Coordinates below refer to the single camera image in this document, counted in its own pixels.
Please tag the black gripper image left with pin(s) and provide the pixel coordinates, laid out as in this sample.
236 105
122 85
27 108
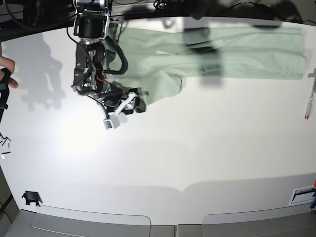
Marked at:
112 99

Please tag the light green T-shirt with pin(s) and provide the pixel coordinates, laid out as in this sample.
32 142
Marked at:
158 61

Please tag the black handheld teleoperation controller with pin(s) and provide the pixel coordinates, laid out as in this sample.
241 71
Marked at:
4 91

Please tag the person hand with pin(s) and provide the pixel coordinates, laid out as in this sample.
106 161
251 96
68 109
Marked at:
8 68

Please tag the black plastic clip part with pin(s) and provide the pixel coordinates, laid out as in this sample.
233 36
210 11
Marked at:
32 197

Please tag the small black hex keys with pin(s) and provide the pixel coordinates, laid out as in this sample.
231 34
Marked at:
5 146

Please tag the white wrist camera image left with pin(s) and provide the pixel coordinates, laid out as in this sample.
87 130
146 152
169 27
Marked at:
112 122

